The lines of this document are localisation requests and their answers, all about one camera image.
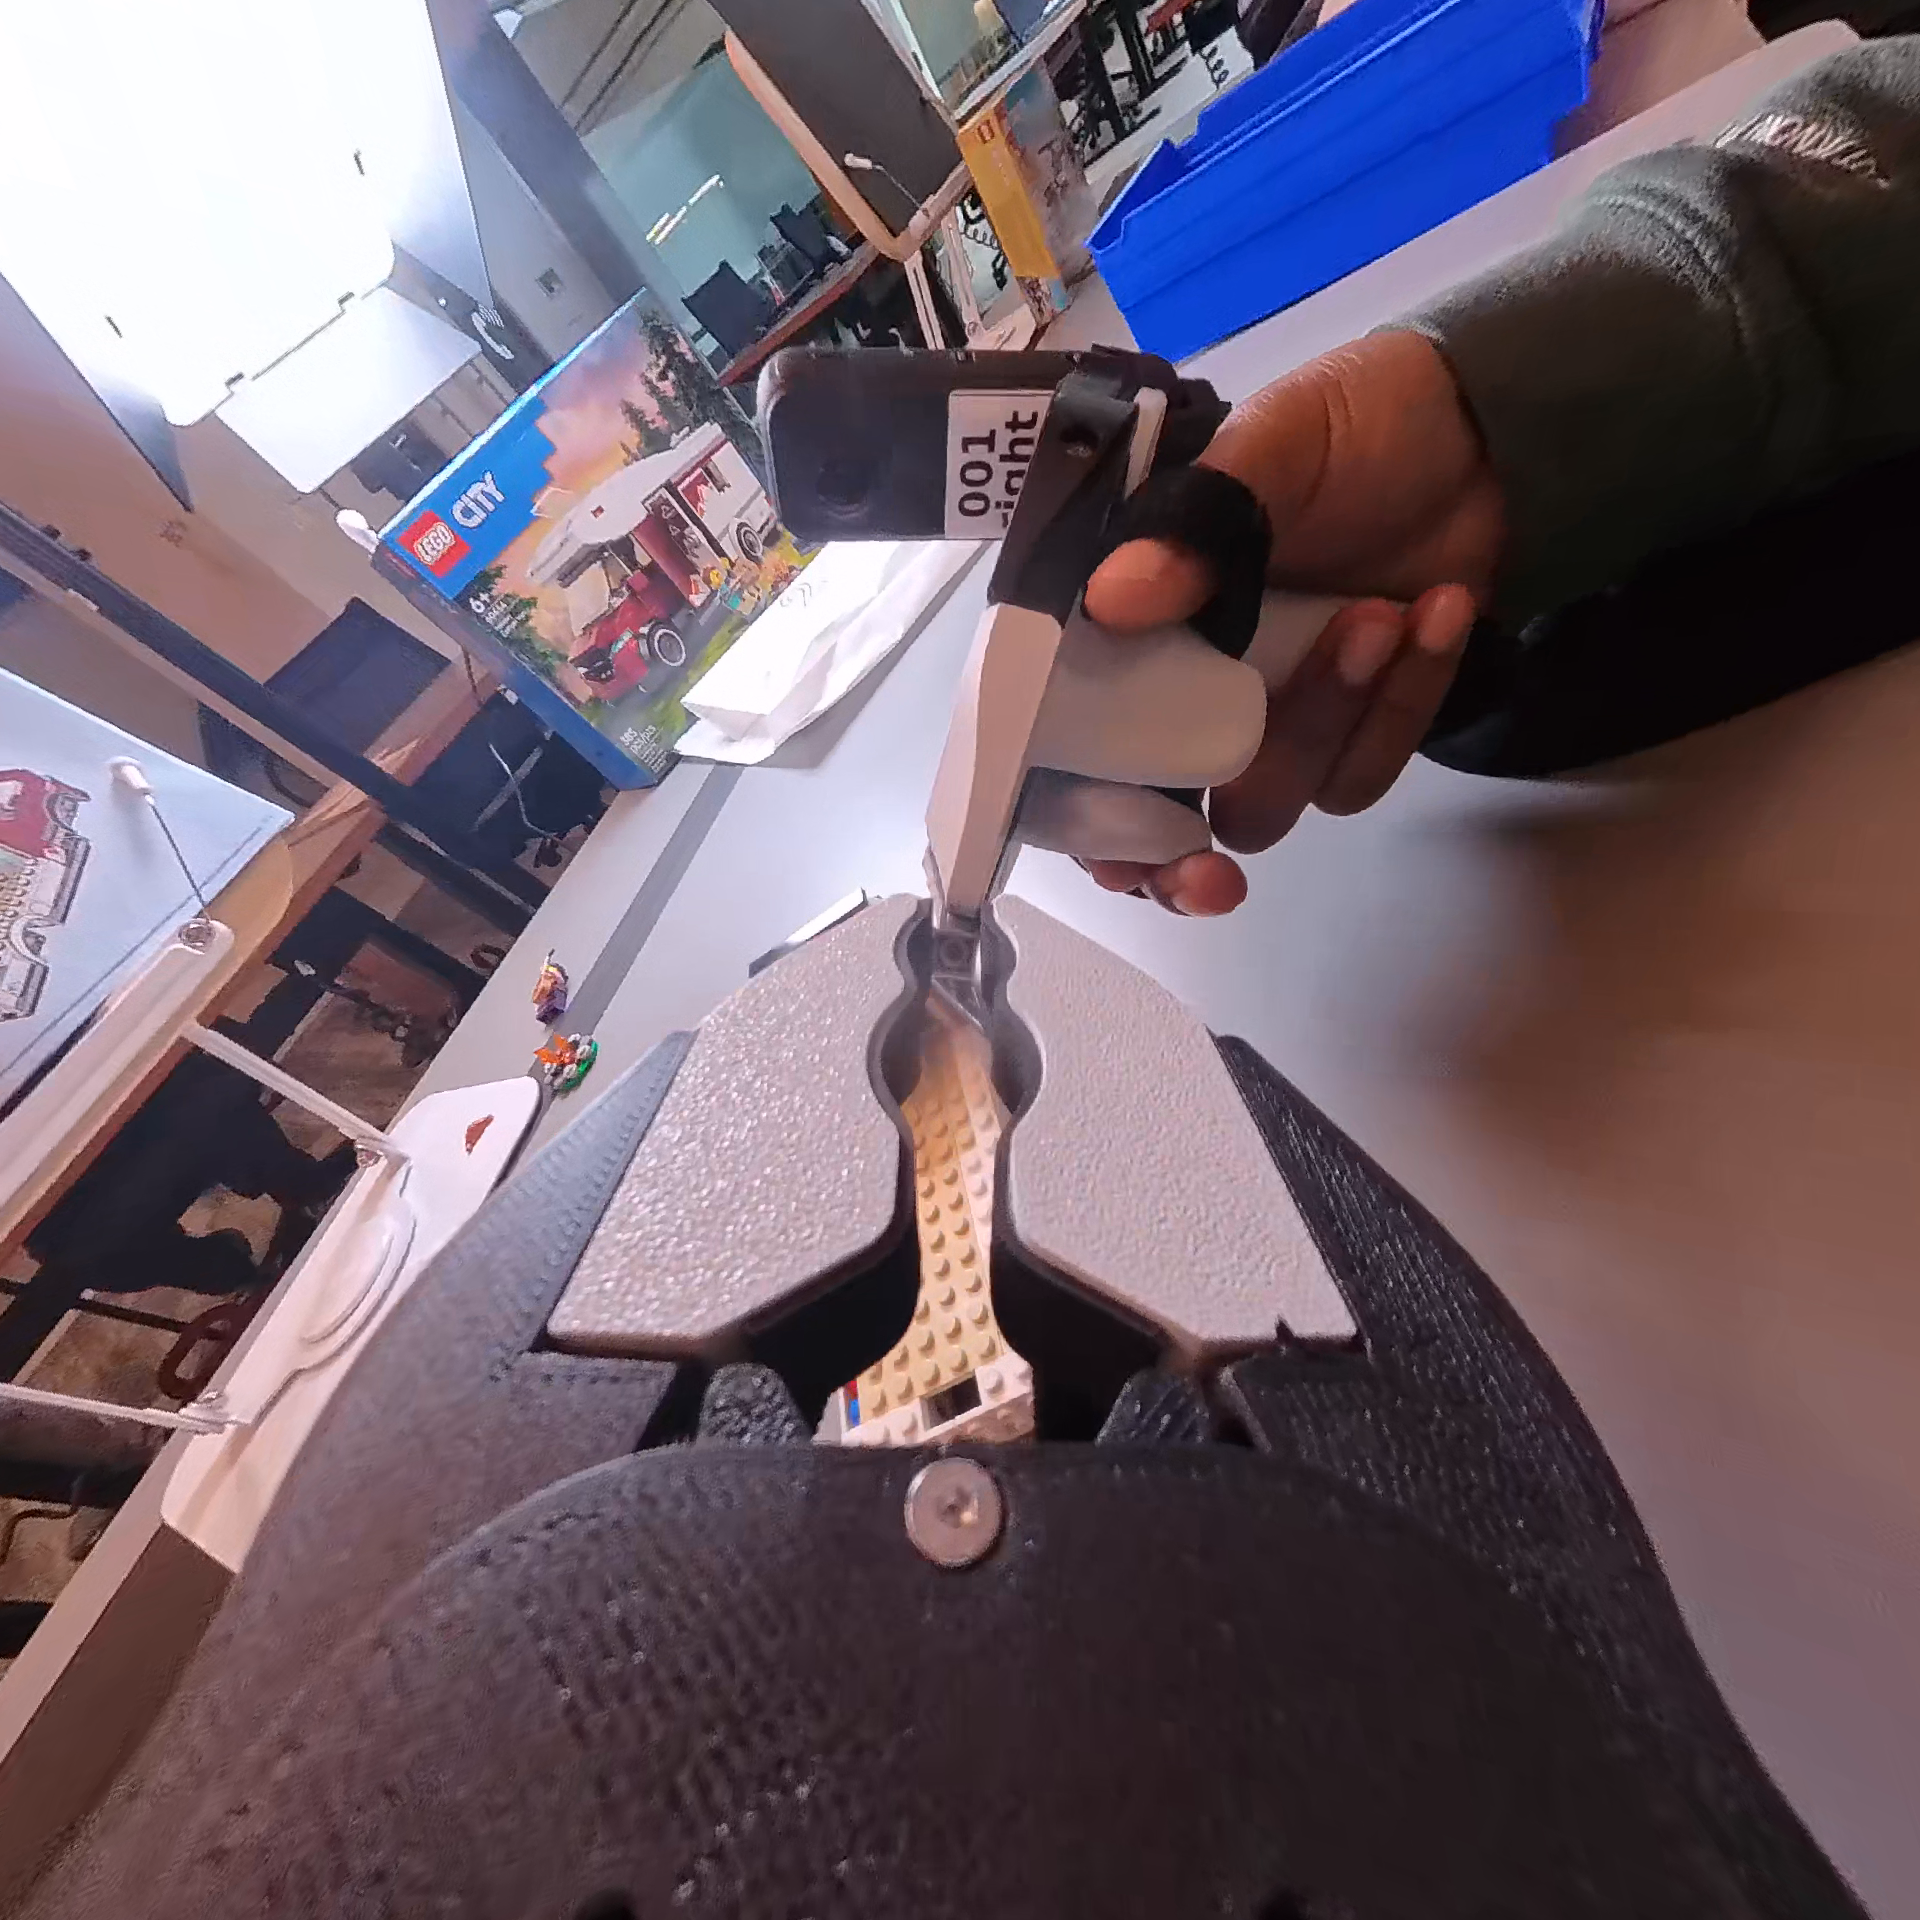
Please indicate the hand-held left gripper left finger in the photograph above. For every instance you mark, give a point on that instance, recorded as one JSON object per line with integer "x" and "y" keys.
{"x": 734, "y": 1170}

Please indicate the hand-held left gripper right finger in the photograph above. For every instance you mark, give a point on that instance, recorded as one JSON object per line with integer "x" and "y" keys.
{"x": 1169, "y": 1186}

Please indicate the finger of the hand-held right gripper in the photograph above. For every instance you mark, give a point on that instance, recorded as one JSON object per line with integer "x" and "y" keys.
{"x": 996, "y": 747}

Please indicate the light grey plate brick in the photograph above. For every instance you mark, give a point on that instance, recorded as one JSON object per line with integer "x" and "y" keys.
{"x": 958, "y": 948}

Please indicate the tan white red brick vehicle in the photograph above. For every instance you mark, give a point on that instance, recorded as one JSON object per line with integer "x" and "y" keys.
{"x": 952, "y": 1200}

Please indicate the grey desk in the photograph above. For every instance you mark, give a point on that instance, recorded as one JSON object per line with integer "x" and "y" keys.
{"x": 1499, "y": 1124}

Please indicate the wooden side desk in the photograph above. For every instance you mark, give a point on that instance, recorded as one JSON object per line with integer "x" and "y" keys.
{"x": 325, "y": 840}

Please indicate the person's right hand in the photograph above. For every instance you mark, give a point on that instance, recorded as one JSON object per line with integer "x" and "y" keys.
{"x": 1379, "y": 482}

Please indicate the white paper bag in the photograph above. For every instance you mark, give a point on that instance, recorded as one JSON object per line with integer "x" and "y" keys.
{"x": 841, "y": 644}

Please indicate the brick campfire build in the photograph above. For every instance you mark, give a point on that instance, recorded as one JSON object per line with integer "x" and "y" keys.
{"x": 565, "y": 1057}

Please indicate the purple brick minifigure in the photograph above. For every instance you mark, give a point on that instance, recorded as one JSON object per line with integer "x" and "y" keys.
{"x": 552, "y": 986}

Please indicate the yellow cardboard box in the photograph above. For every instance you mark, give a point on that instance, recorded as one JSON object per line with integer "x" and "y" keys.
{"x": 1020, "y": 193}

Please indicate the blue brick set box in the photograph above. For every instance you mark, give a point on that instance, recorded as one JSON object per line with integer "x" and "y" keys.
{"x": 598, "y": 568}

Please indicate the black partition panel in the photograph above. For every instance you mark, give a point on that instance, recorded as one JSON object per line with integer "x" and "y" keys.
{"x": 841, "y": 90}

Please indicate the white booklet stand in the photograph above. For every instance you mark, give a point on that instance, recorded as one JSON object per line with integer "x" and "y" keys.
{"x": 377, "y": 1244}

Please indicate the black office chair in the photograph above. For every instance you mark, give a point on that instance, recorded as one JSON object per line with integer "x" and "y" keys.
{"x": 495, "y": 782}

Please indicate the blue plastic storage bin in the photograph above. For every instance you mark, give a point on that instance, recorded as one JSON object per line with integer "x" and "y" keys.
{"x": 1349, "y": 164}

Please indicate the brick instruction booklet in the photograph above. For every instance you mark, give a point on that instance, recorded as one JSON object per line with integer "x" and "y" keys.
{"x": 90, "y": 900}

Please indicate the bright studio light panel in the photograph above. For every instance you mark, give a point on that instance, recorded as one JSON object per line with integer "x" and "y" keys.
{"x": 182, "y": 193}

